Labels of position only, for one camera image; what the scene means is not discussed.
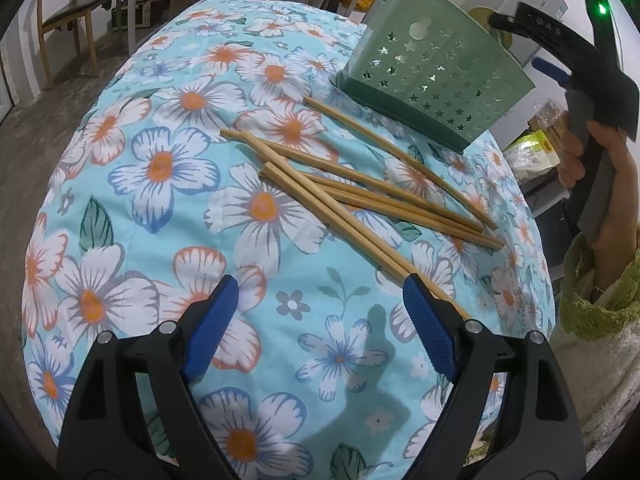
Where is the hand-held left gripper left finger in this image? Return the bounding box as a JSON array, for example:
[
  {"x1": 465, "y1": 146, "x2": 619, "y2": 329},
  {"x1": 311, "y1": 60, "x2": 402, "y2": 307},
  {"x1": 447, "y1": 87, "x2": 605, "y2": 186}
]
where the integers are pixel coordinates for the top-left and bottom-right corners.
[{"x1": 56, "y1": 275, "x2": 240, "y2": 480}]

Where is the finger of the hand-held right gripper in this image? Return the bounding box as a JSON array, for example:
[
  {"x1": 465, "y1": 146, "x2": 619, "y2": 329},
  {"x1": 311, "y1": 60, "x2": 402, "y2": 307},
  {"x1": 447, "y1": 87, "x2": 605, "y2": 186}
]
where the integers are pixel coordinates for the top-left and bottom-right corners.
[
  {"x1": 531, "y1": 56, "x2": 573, "y2": 88},
  {"x1": 489, "y1": 2, "x2": 598, "y2": 68}
]

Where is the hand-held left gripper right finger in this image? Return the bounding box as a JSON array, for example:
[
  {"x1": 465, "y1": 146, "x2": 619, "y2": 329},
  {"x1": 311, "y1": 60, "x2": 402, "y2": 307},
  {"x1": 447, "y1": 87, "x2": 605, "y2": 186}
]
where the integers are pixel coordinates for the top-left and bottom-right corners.
[{"x1": 402, "y1": 272, "x2": 587, "y2": 480}]

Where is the cream plastic soup spoon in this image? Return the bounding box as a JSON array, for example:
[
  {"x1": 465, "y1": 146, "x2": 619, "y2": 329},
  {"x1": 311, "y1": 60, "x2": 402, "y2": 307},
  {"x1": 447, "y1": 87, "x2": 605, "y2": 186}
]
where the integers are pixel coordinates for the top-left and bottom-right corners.
[{"x1": 470, "y1": 6, "x2": 511, "y2": 51}]

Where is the green perforated utensil holder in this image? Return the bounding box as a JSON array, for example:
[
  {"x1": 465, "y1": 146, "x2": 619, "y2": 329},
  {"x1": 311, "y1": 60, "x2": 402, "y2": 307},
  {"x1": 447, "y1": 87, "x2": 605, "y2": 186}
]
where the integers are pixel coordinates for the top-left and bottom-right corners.
[{"x1": 336, "y1": 0, "x2": 537, "y2": 153}]

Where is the pile of bamboo chopsticks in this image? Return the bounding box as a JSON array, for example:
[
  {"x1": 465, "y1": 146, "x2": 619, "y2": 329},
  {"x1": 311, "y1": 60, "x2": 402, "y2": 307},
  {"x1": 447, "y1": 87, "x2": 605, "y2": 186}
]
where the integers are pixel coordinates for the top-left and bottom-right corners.
[{"x1": 220, "y1": 96, "x2": 505, "y2": 321}]

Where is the person's right forearm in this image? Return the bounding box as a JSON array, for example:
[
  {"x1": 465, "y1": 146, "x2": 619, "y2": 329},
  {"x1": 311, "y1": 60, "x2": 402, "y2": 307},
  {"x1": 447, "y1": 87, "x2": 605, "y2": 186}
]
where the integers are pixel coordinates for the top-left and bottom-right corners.
[{"x1": 547, "y1": 232, "x2": 640, "y2": 461}]

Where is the person's right hand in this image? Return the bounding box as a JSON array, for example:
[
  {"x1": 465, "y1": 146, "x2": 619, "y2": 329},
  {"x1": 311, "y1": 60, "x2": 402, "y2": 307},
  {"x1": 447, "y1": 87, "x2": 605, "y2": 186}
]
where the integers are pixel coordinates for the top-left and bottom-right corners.
[{"x1": 559, "y1": 119, "x2": 640, "y2": 306}]

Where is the clear plastic bag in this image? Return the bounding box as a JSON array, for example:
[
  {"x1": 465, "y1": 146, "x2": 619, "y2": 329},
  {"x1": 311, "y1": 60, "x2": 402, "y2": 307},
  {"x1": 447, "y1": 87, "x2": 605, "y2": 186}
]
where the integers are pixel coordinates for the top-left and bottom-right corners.
[{"x1": 532, "y1": 100, "x2": 571, "y2": 131}]

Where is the yellow and white rice bag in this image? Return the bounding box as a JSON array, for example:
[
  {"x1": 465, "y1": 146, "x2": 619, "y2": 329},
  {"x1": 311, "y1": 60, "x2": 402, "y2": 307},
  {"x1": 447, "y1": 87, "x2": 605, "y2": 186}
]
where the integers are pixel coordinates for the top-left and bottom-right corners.
[{"x1": 502, "y1": 130, "x2": 561, "y2": 181}]

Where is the blue floral quilt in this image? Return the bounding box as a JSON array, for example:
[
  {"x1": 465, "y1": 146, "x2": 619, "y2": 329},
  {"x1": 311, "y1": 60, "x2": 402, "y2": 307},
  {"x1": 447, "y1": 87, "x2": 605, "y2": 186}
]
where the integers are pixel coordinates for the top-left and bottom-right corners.
[{"x1": 20, "y1": 0, "x2": 556, "y2": 480}]

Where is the small toaster oven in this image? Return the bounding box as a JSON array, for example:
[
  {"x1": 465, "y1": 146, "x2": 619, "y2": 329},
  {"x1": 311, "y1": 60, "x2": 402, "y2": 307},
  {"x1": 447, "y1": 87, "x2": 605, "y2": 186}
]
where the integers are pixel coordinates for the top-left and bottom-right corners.
[{"x1": 112, "y1": 2, "x2": 153, "y2": 28}]

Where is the curved desk with white legs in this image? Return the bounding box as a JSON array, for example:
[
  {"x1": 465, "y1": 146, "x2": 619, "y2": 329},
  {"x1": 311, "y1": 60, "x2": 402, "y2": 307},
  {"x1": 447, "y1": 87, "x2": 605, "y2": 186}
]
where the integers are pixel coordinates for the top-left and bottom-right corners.
[{"x1": 127, "y1": 0, "x2": 406, "y2": 56}]

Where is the wooden chair with black seat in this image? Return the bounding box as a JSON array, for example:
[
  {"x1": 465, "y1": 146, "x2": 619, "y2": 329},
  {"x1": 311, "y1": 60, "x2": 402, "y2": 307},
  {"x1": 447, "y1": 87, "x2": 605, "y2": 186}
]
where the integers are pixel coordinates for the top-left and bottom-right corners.
[{"x1": 37, "y1": 0, "x2": 123, "y2": 86}]

